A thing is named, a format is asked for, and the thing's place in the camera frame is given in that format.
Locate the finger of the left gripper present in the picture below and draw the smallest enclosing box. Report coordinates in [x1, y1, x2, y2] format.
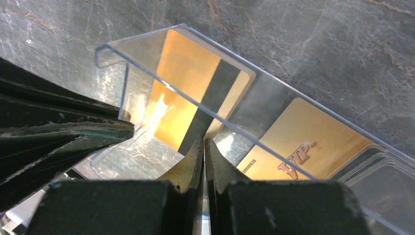
[0, 59, 134, 212]

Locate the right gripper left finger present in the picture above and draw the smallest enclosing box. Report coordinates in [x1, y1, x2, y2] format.
[27, 140, 204, 235]

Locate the gold striped credit card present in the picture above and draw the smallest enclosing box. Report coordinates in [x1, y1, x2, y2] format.
[143, 28, 255, 155]

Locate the gold VIP credit card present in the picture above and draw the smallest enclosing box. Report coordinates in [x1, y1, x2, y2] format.
[237, 98, 375, 180]

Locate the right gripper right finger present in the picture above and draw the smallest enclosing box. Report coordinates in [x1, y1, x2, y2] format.
[205, 139, 370, 235]

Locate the clear plastic card box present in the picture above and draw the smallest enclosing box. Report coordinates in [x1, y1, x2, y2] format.
[77, 24, 415, 235]

